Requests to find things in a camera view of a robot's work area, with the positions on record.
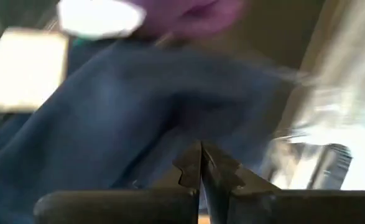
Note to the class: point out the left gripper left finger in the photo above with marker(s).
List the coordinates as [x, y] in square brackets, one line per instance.
[123, 208]

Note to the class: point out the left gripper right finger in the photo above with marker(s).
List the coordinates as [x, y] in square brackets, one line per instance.
[294, 208]

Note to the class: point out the navy blue towel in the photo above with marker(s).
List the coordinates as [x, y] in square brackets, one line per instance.
[107, 109]

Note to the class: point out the purple towel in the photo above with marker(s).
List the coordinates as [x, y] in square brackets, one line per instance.
[194, 18]

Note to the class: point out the white paper tag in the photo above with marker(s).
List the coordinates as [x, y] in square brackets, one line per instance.
[101, 17]
[26, 68]

